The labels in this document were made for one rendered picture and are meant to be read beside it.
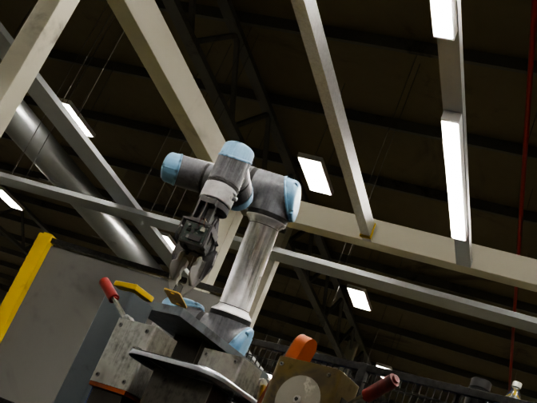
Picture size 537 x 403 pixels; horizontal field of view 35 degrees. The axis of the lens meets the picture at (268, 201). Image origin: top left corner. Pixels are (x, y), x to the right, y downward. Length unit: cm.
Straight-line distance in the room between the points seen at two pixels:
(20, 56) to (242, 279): 834
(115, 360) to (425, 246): 535
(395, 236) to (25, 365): 314
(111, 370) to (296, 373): 35
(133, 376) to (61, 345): 339
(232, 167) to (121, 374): 60
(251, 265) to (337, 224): 458
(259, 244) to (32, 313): 282
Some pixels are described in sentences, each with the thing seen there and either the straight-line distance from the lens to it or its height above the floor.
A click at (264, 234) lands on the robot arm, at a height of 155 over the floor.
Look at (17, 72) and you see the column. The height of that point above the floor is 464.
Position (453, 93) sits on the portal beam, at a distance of 464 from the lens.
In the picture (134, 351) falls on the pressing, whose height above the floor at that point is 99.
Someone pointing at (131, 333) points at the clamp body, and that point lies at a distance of 149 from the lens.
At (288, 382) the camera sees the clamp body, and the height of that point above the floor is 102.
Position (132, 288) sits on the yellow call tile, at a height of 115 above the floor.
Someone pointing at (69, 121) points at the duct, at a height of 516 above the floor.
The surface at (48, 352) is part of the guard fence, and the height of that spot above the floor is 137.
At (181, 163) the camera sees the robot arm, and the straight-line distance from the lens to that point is 201.
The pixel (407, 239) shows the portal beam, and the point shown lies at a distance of 674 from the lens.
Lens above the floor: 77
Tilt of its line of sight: 22 degrees up
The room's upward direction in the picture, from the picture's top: 23 degrees clockwise
